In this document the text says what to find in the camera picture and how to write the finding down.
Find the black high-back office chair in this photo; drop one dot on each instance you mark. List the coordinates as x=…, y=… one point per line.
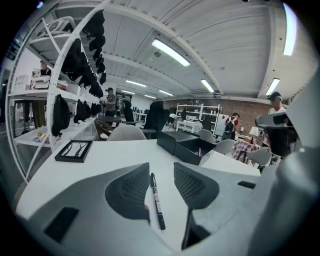
x=156, y=115

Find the black picture frame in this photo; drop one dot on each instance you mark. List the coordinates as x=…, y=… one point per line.
x=73, y=151

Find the checkered tablecloth table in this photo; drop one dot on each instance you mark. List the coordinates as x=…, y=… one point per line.
x=243, y=148

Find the white metal table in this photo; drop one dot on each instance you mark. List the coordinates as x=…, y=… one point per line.
x=190, y=123

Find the brown wicker chair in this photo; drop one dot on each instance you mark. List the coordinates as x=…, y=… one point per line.
x=102, y=127

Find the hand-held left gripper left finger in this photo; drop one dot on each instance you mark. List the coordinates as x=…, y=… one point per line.
x=82, y=207

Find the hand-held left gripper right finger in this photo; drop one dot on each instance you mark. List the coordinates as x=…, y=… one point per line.
x=225, y=200

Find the dark glass-top table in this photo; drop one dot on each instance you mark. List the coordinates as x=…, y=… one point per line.
x=110, y=118

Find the grey chair with black legs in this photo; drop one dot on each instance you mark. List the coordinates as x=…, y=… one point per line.
x=260, y=156
x=207, y=135
x=225, y=146

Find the white shade table lamp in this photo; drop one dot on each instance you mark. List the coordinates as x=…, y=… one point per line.
x=255, y=131

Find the white metal shelving rack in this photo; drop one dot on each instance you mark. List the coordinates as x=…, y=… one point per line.
x=53, y=82

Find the white shelving unit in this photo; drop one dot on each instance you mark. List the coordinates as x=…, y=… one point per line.
x=200, y=112

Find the light grey cabinet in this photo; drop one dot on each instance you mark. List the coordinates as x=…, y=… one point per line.
x=221, y=123

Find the black box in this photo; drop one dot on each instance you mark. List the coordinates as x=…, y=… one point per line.
x=175, y=142

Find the long ceiling light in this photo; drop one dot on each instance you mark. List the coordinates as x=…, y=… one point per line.
x=272, y=86
x=289, y=30
x=170, y=52
x=207, y=85

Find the black pen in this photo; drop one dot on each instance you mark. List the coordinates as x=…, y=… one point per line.
x=157, y=200

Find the red pen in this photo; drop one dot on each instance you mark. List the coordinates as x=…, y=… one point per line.
x=200, y=151

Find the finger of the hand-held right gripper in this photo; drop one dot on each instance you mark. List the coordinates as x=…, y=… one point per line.
x=268, y=121

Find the grey shell chair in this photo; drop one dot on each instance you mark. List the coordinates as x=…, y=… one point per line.
x=126, y=132

